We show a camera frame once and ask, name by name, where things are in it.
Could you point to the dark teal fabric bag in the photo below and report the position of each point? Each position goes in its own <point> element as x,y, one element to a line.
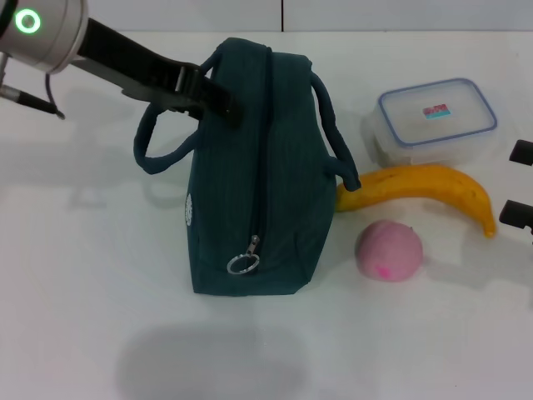
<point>258,166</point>

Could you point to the yellow banana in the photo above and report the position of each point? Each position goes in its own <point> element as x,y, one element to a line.
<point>420,183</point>

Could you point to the clear plastic food container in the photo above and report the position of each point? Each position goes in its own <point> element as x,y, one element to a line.
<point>433,116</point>

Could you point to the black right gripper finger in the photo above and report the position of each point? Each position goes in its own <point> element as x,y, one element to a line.
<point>524,152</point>
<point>518,214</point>

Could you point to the pink peach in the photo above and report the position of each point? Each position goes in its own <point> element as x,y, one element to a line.
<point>389,252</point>

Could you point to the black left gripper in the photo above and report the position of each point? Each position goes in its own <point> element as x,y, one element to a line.
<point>125,62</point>

